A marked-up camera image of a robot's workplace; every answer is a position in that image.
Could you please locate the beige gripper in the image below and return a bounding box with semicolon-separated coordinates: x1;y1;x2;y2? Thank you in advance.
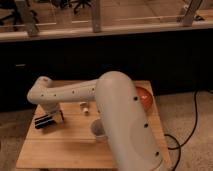
47;104;64;123

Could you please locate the black eraser block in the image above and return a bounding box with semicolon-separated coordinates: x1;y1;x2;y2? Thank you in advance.
34;115;56;129

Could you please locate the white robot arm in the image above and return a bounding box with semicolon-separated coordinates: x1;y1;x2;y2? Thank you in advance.
27;71;166;171

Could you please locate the orange bowl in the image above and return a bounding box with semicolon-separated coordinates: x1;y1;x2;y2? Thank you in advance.
136;86;153;112

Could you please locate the black office chair left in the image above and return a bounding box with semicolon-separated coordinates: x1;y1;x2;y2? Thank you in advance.
0;0;40;28

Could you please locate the black office chair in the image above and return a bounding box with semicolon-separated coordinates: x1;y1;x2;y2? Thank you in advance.
68;0;91;14
0;0;40;28

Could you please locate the black cabinet wall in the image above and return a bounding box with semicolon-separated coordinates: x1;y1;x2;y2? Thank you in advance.
0;29;213;111

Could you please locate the black power cable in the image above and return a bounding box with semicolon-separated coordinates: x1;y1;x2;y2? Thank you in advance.
163;89;213;171

